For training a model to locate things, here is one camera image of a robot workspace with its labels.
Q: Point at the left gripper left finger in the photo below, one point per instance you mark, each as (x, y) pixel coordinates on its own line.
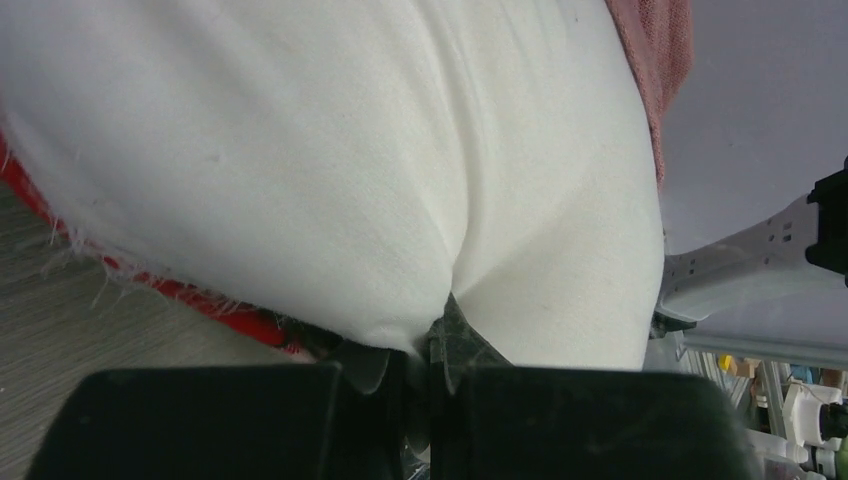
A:
(335, 419)

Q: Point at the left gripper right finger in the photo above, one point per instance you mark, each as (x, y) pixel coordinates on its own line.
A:
(490, 419)

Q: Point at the white pillow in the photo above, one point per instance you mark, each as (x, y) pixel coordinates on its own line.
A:
(354, 164)

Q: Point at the pink printed pillowcase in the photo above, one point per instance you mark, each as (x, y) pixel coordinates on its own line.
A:
(657, 37)

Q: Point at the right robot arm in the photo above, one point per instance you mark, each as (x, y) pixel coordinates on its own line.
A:
(800, 248)

